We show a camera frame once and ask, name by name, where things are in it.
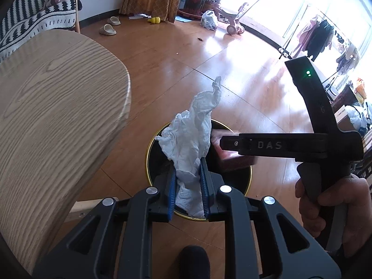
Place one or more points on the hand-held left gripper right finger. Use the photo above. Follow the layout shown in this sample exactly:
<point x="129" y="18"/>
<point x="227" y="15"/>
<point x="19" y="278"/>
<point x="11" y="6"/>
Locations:
<point x="205" y="189"/>

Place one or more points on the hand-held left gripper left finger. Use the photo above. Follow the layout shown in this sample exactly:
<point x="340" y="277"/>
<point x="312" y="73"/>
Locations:
<point x="171" y="189"/>

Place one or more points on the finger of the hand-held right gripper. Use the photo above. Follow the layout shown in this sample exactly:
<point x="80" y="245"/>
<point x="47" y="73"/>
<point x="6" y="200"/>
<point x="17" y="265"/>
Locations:
<point x="290" y="146"/>

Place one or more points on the black gold-rimmed trash bin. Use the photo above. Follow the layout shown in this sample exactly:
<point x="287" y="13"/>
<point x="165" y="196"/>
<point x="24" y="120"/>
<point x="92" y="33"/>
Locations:
<point x="157" y="165"/>

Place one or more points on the large red box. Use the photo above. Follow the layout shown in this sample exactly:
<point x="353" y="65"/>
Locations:
<point x="232" y="161"/>

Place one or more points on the white paper tissue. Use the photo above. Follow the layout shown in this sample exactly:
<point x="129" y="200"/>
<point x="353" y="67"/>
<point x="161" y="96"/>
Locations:
<point x="189" y="133"/>

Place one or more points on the person's right hand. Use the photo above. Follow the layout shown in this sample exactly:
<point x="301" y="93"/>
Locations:
<point x="357" y="209"/>

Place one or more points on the white plastic sack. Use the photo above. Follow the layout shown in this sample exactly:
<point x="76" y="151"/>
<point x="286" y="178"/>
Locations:
<point x="359" y="116"/>

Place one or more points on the dark hanging garment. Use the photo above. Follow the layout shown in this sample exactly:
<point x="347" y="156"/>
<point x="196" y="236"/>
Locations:
<point x="319" y="39"/>

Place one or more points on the metal clothes rack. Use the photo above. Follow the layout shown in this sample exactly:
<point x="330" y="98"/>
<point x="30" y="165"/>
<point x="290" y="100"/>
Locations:
<point x="286" y="45"/>

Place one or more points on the pink hanging garment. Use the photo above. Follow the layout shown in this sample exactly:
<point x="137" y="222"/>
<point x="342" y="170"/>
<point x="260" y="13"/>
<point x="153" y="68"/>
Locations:
<point x="306" y="35"/>

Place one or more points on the pink child tricycle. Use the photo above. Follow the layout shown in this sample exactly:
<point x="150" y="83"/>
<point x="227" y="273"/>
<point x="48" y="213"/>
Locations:
<point x="229" y="14"/>

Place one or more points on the tied plastic bag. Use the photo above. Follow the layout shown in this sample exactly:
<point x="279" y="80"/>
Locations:
<point x="209" y="20"/>

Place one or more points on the blue paper sheet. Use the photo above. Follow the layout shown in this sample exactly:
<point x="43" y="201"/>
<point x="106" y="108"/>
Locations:
<point x="183" y="19"/>

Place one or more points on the yellow toy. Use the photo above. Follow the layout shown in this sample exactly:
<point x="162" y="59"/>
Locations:
<point x="154" y="20"/>

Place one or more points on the beige slipper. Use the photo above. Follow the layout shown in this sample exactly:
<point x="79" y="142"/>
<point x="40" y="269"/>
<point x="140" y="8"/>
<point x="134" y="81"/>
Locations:
<point x="114" y="21"/>
<point x="108" y="30"/>

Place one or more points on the white paper sheet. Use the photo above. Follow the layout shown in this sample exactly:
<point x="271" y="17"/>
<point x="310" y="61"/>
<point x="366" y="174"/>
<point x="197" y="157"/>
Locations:
<point x="138" y="16"/>

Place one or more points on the wooden sofa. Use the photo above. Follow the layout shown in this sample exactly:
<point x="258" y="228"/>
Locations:
<point x="76" y="11"/>

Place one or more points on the black white knit blanket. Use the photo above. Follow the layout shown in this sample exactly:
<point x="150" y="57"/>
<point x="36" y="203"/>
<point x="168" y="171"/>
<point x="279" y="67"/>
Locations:
<point x="29" y="20"/>

